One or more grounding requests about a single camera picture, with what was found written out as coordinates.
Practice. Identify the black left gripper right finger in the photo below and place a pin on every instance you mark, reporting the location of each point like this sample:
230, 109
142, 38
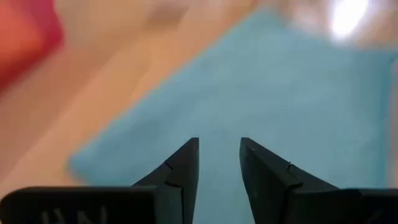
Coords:
295, 202

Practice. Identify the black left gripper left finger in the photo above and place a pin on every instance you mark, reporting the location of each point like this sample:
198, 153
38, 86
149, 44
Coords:
93, 205

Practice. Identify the large teal microfiber towel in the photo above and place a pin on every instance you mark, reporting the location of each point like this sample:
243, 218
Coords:
264, 102

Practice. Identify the red plastic basket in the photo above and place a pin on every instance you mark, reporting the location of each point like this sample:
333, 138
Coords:
21, 37

